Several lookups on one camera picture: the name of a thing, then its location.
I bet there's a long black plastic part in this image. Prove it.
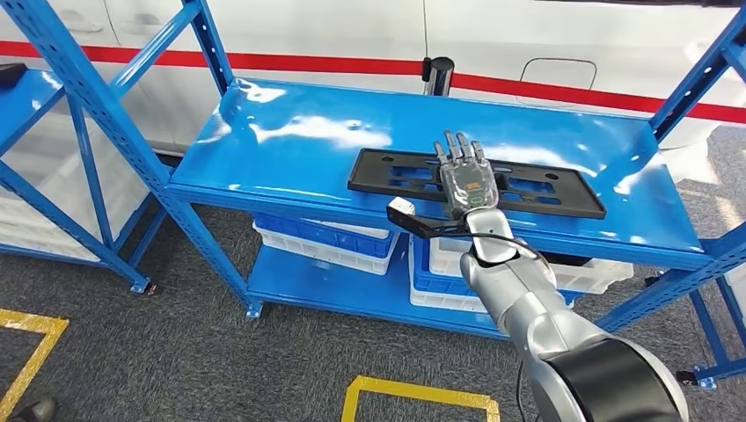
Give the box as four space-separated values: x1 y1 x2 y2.
0 62 28 91
347 148 608 221

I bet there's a black ribbed plastic part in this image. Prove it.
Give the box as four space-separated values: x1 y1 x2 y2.
536 250 591 269

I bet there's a yellow floor tape square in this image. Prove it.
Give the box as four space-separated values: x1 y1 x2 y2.
0 309 69 422
340 375 501 422

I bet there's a person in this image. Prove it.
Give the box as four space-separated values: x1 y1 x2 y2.
10 397 58 422

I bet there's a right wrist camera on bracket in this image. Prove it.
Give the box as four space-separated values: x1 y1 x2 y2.
385 196 471 241

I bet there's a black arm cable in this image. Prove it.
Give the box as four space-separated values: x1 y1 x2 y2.
464 231 543 422

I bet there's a black stanchion post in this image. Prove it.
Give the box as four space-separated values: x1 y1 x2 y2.
421 56 457 98

